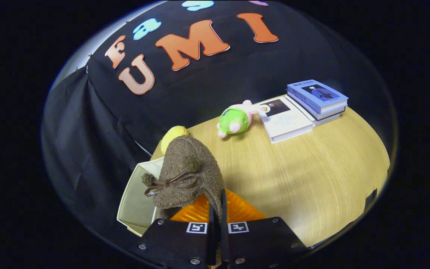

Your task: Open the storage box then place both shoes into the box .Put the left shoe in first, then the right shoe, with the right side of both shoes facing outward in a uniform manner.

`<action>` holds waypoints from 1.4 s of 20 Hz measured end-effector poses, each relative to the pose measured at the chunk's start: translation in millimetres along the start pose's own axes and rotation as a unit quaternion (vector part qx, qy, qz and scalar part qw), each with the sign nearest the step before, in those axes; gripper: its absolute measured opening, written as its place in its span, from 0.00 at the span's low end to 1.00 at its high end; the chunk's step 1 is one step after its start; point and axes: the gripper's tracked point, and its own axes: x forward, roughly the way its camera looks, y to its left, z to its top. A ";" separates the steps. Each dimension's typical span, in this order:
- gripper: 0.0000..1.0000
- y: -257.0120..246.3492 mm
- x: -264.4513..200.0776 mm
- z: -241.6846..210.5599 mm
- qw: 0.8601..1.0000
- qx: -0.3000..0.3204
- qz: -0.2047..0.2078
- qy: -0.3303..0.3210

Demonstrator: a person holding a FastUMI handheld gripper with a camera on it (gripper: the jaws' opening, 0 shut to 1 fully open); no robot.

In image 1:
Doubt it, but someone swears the blue cover book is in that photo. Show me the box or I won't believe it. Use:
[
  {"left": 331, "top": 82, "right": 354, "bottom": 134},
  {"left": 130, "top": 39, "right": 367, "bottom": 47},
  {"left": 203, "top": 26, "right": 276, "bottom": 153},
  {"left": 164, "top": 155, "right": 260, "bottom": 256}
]
[{"left": 287, "top": 79, "right": 349, "bottom": 114}]

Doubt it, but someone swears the pale grey thin book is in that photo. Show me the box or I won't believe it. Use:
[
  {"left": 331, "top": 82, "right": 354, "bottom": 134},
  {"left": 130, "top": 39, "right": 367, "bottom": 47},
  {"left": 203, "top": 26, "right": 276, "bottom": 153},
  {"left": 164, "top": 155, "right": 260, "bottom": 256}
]
[{"left": 285, "top": 95, "right": 342, "bottom": 126}]

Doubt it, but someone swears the white book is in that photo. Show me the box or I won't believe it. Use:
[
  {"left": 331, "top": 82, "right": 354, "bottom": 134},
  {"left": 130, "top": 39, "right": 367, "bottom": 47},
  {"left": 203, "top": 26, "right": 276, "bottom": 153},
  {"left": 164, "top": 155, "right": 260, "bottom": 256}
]
[{"left": 258, "top": 96, "right": 314, "bottom": 144}]

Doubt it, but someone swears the grey fabric storage box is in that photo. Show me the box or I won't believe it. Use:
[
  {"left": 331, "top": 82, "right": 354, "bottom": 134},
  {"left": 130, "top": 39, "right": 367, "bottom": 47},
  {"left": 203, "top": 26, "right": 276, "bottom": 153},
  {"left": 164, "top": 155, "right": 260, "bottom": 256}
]
[{"left": 117, "top": 157, "right": 165, "bottom": 237}]

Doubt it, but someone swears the yellow round plush toy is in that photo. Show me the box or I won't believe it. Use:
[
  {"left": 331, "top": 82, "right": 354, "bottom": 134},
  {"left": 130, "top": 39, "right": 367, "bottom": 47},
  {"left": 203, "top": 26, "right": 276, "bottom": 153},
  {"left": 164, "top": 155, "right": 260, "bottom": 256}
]
[{"left": 161, "top": 126, "right": 189, "bottom": 155}]

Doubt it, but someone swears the black backdrop cloth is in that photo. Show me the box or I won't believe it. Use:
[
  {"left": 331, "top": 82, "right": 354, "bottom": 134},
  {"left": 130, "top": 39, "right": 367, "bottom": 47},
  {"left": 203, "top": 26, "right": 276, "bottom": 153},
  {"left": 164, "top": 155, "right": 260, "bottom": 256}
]
[{"left": 86, "top": 0, "right": 387, "bottom": 150}]

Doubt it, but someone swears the plain black side cloth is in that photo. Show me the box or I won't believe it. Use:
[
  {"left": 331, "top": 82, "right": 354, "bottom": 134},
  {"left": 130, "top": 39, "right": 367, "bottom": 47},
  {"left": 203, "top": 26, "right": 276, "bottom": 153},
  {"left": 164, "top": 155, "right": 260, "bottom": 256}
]
[{"left": 41, "top": 67, "right": 152, "bottom": 225}]

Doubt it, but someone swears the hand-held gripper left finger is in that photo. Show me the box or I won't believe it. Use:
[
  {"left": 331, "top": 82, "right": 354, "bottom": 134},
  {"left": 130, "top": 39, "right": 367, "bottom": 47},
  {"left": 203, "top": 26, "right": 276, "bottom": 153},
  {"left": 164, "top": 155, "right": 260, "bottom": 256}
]
[{"left": 137, "top": 194, "right": 217, "bottom": 269}]

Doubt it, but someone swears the green and pink plush toy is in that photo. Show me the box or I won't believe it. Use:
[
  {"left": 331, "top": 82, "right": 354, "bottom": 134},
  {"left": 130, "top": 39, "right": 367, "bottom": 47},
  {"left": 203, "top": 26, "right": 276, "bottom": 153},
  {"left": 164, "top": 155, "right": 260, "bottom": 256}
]
[{"left": 217, "top": 100, "right": 269, "bottom": 139}]

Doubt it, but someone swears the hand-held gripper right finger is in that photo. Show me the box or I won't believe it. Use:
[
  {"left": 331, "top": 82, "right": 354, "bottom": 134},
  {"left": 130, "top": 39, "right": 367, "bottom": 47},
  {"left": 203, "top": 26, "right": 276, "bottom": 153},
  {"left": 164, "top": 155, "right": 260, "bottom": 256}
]
[{"left": 219, "top": 189, "right": 309, "bottom": 269}]

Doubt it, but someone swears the dark blue thin book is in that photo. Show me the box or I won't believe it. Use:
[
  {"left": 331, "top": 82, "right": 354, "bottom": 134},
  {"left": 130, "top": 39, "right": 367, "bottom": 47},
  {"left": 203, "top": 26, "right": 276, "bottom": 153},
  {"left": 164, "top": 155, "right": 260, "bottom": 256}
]
[{"left": 287, "top": 92, "right": 346, "bottom": 121}]

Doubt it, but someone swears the brown fuzzy shoe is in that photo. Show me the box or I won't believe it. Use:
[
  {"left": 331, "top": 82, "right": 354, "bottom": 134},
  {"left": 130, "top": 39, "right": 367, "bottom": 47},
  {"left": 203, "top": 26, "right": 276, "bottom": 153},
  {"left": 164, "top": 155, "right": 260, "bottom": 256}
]
[{"left": 141, "top": 135, "right": 225, "bottom": 221}]

